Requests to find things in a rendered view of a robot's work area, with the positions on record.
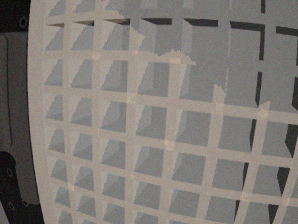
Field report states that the white well plate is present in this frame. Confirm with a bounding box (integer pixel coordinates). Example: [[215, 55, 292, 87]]
[[27, 0, 298, 224]]

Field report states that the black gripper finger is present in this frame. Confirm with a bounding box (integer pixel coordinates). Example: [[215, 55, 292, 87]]
[[0, 32, 40, 205]]

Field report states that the black flat base plate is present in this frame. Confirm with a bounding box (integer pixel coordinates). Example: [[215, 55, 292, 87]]
[[0, 0, 45, 224]]

